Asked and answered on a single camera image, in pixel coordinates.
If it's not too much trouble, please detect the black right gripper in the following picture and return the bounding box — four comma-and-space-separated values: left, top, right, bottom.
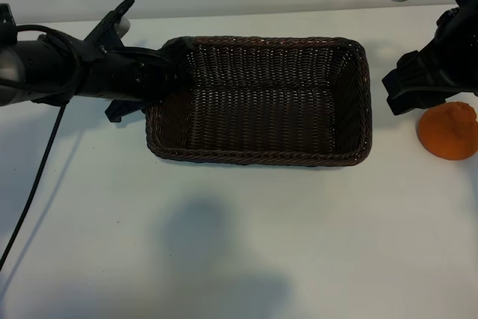
381, 7, 478, 117

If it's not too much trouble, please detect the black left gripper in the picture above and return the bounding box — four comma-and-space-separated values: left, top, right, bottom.
74, 36, 196, 124

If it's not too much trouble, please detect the orange mandarin fruit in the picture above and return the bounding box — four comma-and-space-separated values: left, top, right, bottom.
417, 102, 478, 162

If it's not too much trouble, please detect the dark brown wicker basket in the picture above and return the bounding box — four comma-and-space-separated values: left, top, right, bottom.
144, 36, 373, 167

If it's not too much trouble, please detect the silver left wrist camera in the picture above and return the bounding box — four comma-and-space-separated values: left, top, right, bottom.
114, 15, 132, 35

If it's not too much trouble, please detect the black left camera mount bracket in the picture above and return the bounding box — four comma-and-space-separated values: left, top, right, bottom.
82, 0, 136, 57

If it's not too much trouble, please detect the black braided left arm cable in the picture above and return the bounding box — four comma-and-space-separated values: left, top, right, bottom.
0, 24, 81, 270

